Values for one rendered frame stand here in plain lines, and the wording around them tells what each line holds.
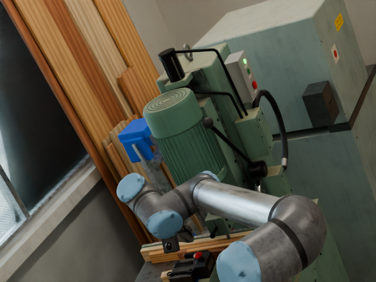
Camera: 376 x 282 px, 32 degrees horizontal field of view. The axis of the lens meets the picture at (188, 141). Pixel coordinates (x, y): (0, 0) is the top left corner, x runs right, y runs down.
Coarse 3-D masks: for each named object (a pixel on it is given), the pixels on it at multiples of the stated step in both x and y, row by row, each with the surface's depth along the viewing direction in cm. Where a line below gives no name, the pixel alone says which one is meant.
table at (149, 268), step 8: (144, 264) 244; (152, 264) 242; (160, 264) 239; (168, 264) 237; (144, 272) 239; (152, 272) 237; (160, 272) 234; (136, 280) 236; (144, 280) 234; (152, 280) 232; (160, 280) 230
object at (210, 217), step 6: (210, 216) 221; (216, 216) 219; (210, 222) 219; (216, 222) 218; (222, 222) 217; (228, 222) 220; (210, 228) 220; (222, 228) 219; (228, 228) 219; (216, 234) 221; (222, 234) 220
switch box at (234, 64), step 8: (232, 56) 229; (240, 56) 226; (232, 64) 223; (240, 64) 223; (248, 64) 231; (232, 72) 225; (240, 72) 224; (232, 80) 226; (240, 80) 225; (248, 80) 227; (232, 88) 228; (240, 88) 227; (248, 88) 226; (240, 96) 228; (248, 96) 227
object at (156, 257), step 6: (228, 240) 228; (234, 240) 226; (186, 246) 235; (192, 246) 234; (198, 246) 232; (150, 252) 242; (156, 252) 240; (162, 252) 238; (174, 252) 236; (150, 258) 241; (156, 258) 240; (162, 258) 239; (168, 258) 238; (174, 258) 237
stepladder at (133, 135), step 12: (132, 120) 316; (144, 120) 308; (132, 132) 301; (144, 132) 297; (132, 144) 301; (144, 144) 299; (156, 144) 314; (132, 156) 306; (144, 156) 303; (156, 156) 309; (144, 168) 307; (156, 168) 307; (156, 180) 305; (204, 216) 327; (192, 228) 316; (204, 228) 330
